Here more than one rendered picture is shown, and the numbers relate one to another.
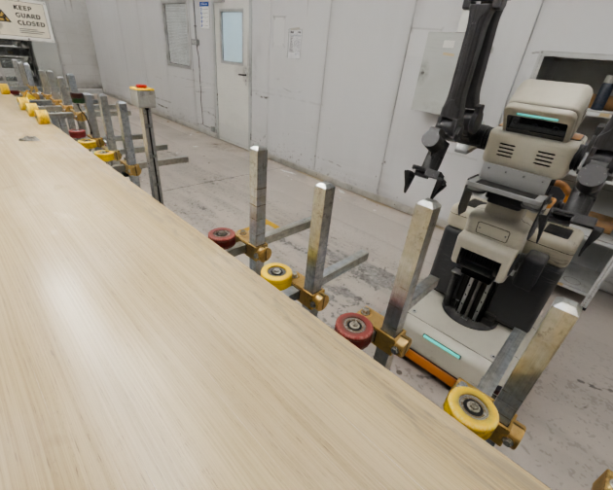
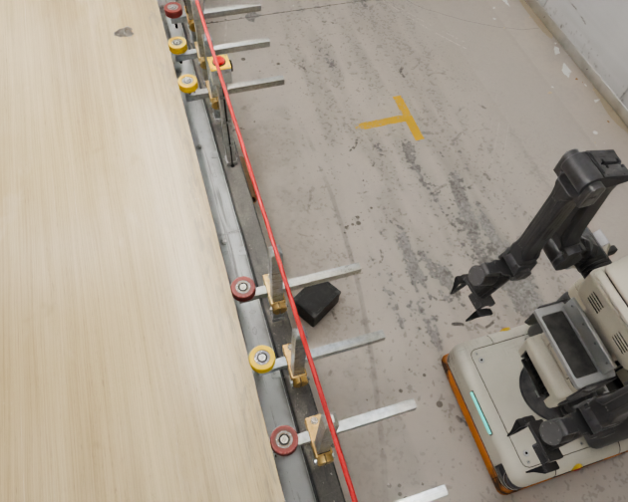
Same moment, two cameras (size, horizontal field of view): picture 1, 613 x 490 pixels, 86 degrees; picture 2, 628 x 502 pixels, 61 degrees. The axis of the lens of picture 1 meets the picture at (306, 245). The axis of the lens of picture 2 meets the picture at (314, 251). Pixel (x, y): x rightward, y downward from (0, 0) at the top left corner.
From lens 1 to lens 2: 1.14 m
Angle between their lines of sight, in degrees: 34
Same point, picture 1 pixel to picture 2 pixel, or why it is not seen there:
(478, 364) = (502, 451)
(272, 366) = (213, 447)
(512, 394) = not seen: outside the picture
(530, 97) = (623, 283)
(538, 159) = (618, 338)
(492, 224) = not seen: hidden behind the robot
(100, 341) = (128, 383)
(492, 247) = (548, 376)
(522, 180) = (592, 345)
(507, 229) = not seen: hidden behind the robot
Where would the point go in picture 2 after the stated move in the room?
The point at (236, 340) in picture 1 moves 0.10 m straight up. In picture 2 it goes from (201, 417) to (196, 408)
